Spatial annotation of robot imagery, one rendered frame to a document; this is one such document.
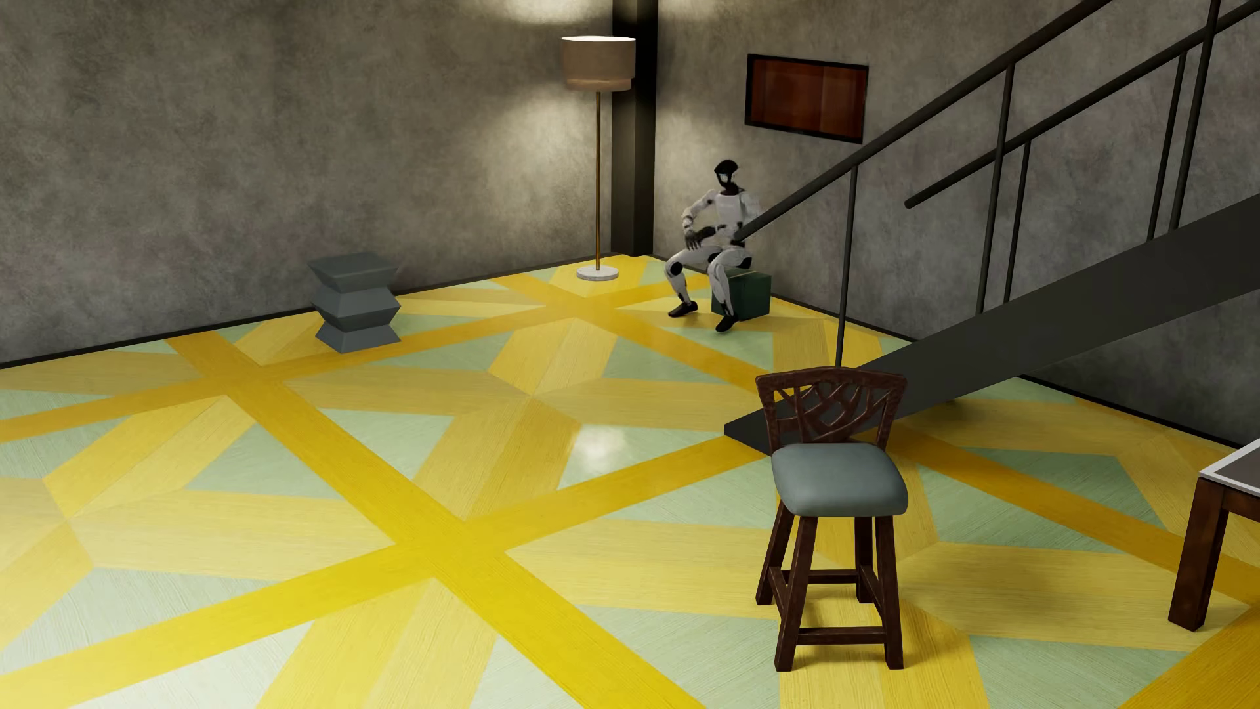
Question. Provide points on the dark green box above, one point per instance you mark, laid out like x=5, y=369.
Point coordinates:
x=752, y=292

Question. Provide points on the white humanoid robot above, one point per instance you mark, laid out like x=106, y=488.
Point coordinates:
x=726, y=212

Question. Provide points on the wooden bar stool grey cushion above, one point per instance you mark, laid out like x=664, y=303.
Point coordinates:
x=837, y=478

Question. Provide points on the grey zigzag side table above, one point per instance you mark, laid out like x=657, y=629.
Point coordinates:
x=354, y=300

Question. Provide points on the floor lamp with beige shade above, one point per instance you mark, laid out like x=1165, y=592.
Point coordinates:
x=598, y=63

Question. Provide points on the dark staircase with metal railing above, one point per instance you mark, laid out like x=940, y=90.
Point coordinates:
x=1083, y=305

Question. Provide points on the dark wooden table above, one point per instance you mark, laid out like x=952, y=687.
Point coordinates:
x=1216, y=522

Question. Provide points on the dark wall pillar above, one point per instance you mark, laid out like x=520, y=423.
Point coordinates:
x=635, y=167

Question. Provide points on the dark framed wall picture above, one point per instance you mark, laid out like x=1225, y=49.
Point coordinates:
x=806, y=98

